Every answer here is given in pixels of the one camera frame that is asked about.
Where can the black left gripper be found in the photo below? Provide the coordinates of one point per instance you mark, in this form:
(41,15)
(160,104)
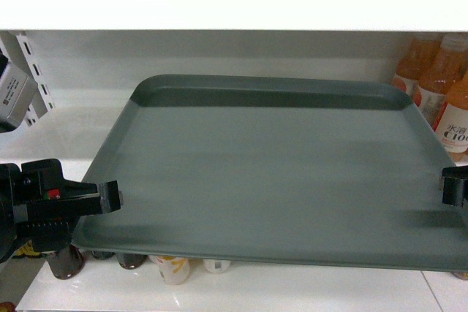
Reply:
(34,196)

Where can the white metal shelf unit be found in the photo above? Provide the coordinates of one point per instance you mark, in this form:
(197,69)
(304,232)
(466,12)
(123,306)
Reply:
(94,52)

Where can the orange juice bottle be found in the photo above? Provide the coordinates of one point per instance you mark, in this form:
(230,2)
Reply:
(445,70)
(422,50)
(451,124)

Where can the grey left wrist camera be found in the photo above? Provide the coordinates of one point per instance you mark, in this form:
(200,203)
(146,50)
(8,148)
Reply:
(17,93)

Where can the yellow white drink can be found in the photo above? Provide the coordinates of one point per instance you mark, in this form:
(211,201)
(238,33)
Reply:
(173,270)

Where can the dark drink bottle left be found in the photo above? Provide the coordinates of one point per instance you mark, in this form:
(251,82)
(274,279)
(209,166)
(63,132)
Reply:
(65,263)

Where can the orange juice bottle front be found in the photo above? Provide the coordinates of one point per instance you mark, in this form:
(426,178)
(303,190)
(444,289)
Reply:
(451,124)

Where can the white slotted shelf upright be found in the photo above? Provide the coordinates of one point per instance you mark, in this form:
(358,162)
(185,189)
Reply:
(16,45)

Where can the grey rectangular tray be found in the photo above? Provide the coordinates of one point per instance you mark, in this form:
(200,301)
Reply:
(314,172)

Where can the dark drink bottle right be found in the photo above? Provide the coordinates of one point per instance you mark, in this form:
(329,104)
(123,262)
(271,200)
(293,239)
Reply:
(130,261)

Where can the orange juice bottle back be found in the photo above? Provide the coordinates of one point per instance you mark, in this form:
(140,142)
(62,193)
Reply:
(422,50)

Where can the orange juice bottle middle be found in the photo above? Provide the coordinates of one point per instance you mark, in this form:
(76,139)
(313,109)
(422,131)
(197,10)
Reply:
(445,70)

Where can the dark drink bottle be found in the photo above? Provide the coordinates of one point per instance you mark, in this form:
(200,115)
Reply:
(130,261)
(65,263)

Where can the white labelled drink can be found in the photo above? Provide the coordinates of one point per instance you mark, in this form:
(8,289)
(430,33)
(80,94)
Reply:
(216,266)

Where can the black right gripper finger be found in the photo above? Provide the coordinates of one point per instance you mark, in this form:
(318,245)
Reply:
(454,186)

